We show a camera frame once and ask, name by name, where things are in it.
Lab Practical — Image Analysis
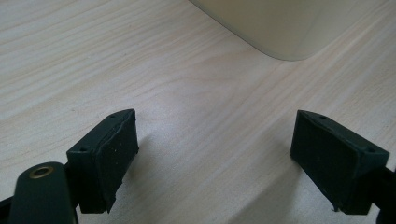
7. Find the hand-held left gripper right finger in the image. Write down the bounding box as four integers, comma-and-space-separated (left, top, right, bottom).
290, 109, 390, 217

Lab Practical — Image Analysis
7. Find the white square bucket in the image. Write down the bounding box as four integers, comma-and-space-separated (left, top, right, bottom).
188, 0, 332, 63

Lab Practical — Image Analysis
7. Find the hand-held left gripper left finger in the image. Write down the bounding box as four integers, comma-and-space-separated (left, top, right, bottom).
65, 108, 140, 215

